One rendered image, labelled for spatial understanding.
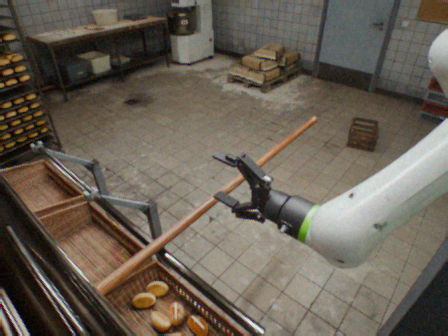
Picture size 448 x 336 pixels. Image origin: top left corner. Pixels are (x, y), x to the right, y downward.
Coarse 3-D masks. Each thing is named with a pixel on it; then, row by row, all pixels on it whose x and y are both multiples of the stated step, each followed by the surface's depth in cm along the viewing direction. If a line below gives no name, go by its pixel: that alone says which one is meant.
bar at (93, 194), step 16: (32, 144) 124; (48, 160) 116; (80, 160) 144; (96, 160) 152; (96, 176) 154; (96, 192) 99; (112, 208) 92; (144, 208) 123; (128, 224) 87; (160, 224) 134; (144, 240) 82; (160, 256) 79; (176, 272) 75; (192, 272) 74; (208, 288) 70; (224, 304) 67; (240, 320) 64
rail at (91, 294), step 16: (0, 176) 63; (16, 208) 56; (32, 224) 52; (48, 240) 49; (64, 256) 46; (64, 272) 45; (80, 272) 44; (80, 288) 42; (96, 288) 44; (96, 304) 40; (112, 320) 38
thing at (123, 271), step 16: (304, 128) 130; (288, 144) 121; (240, 176) 101; (224, 192) 95; (208, 208) 90; (176, 224) 83; (160, 240) 78; (144, 256) 74; (112, 272) 70; (128, 272) 71; (112, 288) 69
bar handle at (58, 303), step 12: (12, 228) 48; (12, 240) 45; (24, 252) 43; (24, 264) 42; (36, 264) 42; (36, 276) 40; (48, 288) 39; (48, 300) 38; (60, 300) 37; (60, 312) 36; (72, 312) 36; (72, 324) 35; (84, 324) 37
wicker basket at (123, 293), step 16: (144, 272) 124; (128, 288) 120; (144, 288) 129; (176, 288) 128; (112, 304) 116; (128, 304) 124; (160, 304) 127; (192, 304) 123; (208, 304) 112; (128, 320) 121; (144, 320) 121; (208, 320) 120; (224, 320) 108
